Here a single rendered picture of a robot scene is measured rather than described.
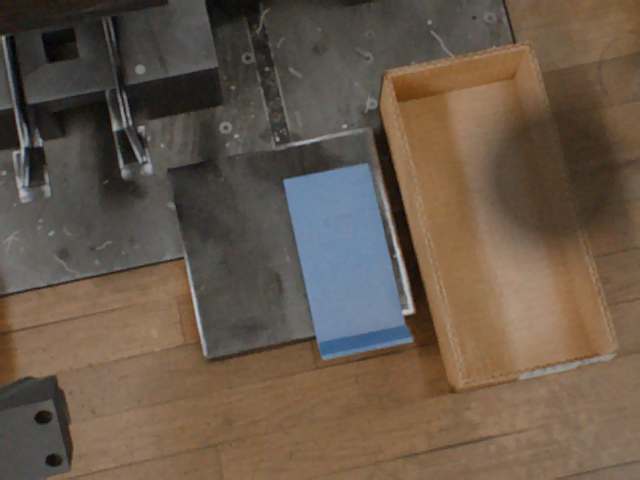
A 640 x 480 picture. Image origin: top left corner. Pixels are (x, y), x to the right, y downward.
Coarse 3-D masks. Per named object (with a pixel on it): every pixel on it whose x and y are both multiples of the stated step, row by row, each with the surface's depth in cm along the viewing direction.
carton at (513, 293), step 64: (448, 64) 102; (512, 64) 105; (384, 128) 107; (448, 128) 107; (512, 128) 107; (448, 192) 106; (512, 192) 106; (448, 256) 104; (512, 256) 104; (576, 256) 100; (448, 320) 96; (512, 320) 103; (576, 320) 103; (448, 384) 102
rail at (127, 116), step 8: (104, 24) 100; (112, 32) 100; (112, 40) 99; (112, 48) 99; (112, 56) 99; (112, 64) 99; (120, 72) 99; (120, 80) 99; (120, 88) 98; (120, 96) 98; (120, 104) 98; (128, 112) 98; (128, 120) 98
